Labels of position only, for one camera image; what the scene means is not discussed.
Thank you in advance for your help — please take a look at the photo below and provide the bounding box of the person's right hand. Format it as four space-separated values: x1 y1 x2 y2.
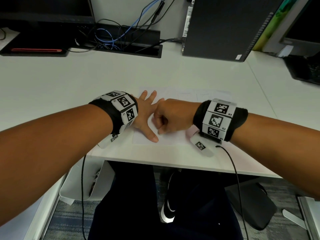
153 98 201 136

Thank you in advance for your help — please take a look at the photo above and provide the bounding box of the person's left hand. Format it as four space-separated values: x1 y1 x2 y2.
131 90 165 143

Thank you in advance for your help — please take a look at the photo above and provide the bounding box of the person's left forearm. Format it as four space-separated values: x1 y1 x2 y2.
0 103 114 224

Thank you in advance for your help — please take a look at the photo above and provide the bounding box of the person's right forearm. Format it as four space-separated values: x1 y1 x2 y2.
234 112 320 201

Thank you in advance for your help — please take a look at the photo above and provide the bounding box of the white paper sheet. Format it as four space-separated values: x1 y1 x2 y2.
132 87 233 146

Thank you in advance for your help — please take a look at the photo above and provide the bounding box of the black wristband with marker tiles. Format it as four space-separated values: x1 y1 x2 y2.
88 90 139 136
193 98 249 143

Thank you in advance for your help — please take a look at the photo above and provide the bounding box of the black and white shoe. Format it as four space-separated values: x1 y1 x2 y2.
161 172 183 223

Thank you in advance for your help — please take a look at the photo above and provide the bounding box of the black computer tower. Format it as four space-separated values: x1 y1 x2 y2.
181 0 286 63

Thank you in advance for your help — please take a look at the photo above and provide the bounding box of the black flat floor base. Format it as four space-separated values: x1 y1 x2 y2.
224 182 278 231

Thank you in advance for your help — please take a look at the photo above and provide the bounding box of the black monitor base red stripe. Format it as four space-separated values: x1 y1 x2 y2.
0 27 70 57

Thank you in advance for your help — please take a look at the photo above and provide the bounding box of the green yellow box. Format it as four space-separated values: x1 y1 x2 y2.
252 0 297 52

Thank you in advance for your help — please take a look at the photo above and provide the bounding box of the black computer monitor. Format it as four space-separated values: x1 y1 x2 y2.
0 0 96 26

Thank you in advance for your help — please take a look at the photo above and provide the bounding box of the grey framed monitor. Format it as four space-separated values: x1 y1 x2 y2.
262 0 320 57

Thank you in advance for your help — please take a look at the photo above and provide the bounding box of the white desk leg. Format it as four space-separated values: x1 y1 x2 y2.
282 195 320 240

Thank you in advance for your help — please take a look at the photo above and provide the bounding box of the black desk cable tray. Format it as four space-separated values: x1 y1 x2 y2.
74 23 163 59

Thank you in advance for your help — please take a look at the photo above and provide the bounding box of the black power cable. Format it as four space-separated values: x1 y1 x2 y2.
135 37 184 53

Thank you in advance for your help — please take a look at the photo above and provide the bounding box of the blue network cable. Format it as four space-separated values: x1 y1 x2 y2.
94 0 167 51

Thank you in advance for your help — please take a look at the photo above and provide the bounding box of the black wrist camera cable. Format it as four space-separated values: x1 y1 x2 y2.
80 153 88 240
215 145 250 240

